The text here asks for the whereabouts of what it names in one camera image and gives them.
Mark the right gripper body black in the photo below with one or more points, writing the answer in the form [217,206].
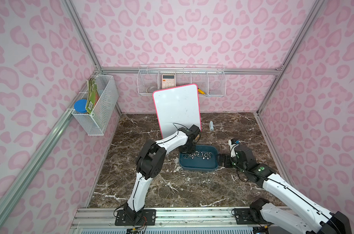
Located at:
[227,161]

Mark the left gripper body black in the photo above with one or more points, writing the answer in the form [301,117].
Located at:
[190,147]

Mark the teal plastic storage box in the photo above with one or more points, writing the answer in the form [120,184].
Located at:
[201,165]

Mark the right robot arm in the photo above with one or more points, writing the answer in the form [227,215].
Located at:
[309,217]

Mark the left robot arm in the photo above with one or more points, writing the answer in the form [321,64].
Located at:
[149,164]

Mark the pile of wing nuts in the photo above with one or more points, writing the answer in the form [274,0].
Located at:
[198,155]

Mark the pink framed whiteboard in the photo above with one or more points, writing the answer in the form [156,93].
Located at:
[177,107]

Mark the pink calculator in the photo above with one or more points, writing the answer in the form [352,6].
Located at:
[168,81]

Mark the metal bowl in basket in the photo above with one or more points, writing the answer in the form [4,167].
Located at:
[152,89]

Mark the white mesh side basket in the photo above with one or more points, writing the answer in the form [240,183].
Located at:
[95,124]

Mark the green paper packets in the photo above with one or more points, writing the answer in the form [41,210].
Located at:
[92,95]

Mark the blue round lid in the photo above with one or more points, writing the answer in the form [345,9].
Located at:
[80,106]

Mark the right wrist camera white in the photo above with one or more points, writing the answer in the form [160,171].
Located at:
[233,143]

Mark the white wire wall basket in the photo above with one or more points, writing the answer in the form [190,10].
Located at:
[212,81]

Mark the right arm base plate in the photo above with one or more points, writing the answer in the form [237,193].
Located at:
[248,216]

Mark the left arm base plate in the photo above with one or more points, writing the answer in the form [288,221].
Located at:
[144,217]

